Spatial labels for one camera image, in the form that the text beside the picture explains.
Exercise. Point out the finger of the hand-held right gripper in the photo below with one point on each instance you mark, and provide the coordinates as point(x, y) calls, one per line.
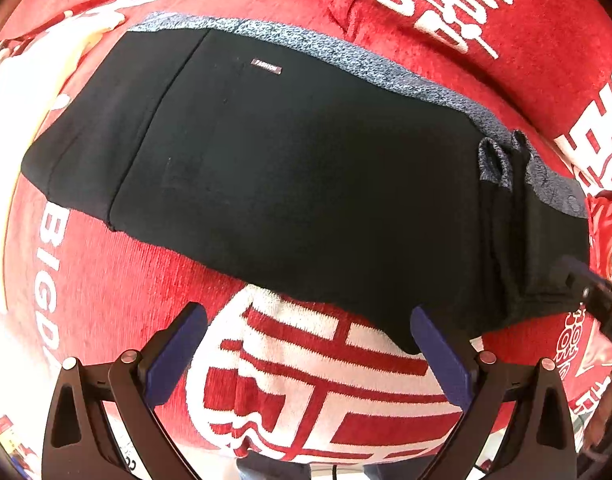
point(598, 295)

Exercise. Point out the black pants with blue floral trim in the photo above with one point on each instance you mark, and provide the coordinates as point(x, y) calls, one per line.
point(296, 185)

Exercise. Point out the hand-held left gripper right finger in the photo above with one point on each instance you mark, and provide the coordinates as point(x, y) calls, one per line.
point(441, 360)

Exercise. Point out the red printed pillow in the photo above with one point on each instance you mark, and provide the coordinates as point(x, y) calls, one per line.
point(611, 240)

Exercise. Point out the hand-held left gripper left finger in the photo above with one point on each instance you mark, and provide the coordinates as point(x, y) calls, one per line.
point(178, 350)

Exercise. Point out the red printed blanket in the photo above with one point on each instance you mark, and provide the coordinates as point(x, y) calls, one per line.
point(135, 285)

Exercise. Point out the person's leg in jeans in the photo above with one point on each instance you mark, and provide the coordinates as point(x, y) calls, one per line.
point(271, 469)
point(386, 471)

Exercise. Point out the colourful box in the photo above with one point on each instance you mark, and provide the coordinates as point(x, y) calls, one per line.
point(8, 432)

